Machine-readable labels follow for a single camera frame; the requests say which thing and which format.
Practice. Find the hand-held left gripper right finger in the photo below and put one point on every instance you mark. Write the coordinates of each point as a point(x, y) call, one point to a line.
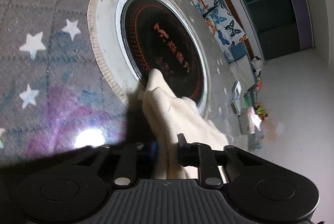
point(188, 154)

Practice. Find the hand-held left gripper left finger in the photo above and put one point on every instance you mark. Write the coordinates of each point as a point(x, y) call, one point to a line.
point(154, 150)

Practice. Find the cream garment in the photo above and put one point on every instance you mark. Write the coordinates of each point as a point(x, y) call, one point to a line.
point(177, 119)

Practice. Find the clear plastic box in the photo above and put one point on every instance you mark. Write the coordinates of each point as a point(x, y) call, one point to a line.
point(236, 106)

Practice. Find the pink and white tissue pack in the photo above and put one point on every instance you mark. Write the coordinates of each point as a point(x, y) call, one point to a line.
point(248, 122)

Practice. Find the orange plush toy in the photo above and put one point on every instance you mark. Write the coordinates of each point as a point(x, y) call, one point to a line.
point(264, 115)

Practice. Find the grey cushion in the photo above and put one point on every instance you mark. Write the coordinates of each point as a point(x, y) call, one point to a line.
point(244, 70)

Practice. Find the round black induction cooker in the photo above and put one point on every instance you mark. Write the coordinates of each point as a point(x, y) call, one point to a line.
point(156, 38)

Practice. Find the black and white plush toy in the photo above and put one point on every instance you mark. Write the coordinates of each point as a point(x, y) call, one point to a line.
point(257, 64)

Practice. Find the dark window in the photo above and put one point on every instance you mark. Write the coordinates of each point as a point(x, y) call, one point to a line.
point(274, 9)

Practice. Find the grey star-printed tablecloth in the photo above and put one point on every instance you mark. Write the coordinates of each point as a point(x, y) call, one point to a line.
point(47, 4)

